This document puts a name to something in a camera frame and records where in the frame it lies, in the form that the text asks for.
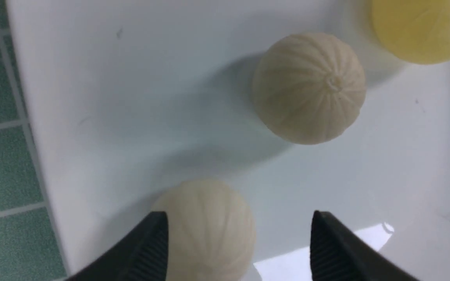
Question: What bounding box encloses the green checkered tablecloth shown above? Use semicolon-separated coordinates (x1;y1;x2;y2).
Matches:
0;0;66;281

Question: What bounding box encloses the yellow steamed bun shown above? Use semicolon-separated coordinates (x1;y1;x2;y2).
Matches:
370;0;450;65

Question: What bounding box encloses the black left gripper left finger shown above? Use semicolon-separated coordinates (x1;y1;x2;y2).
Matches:
67;211;169;281

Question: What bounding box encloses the white steamed bun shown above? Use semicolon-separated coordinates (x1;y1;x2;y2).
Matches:
251;32;367;145
151;179;257;281

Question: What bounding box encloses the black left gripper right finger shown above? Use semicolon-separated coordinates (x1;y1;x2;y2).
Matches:
310;210;417;281

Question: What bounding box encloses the white square plate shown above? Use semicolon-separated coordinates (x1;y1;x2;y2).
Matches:
7;0;450;281

